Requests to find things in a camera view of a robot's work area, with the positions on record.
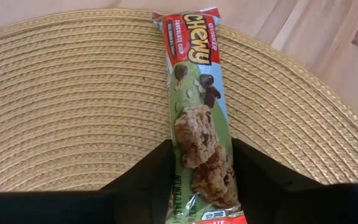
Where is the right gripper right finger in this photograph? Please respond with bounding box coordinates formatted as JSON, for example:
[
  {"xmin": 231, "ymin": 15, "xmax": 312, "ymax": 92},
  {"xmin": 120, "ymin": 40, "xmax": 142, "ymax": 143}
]
[{"xmin": 232, "ymin": 138, "xmax": 332, "ymax": 224}]

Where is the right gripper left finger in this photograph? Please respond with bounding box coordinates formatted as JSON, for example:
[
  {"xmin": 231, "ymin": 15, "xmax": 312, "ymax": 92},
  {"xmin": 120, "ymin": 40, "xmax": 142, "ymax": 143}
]
[{"xmin": 99, "ymin": 139, "xmax": 175, "ymax": 224}]

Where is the red chocolate chip granola bar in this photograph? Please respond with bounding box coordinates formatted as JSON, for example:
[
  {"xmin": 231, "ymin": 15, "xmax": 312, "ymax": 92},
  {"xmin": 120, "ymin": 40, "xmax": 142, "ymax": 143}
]
[{"xmin": 152, "ymin": 6, "xmax": 249, "ymax": 224}]

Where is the round woven straw placemat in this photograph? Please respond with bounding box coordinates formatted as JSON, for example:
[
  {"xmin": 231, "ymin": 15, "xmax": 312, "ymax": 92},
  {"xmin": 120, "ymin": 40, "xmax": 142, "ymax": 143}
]
[{"xmin": 0, "ymin": 8, "xmax": 358, "ymax": 194}]

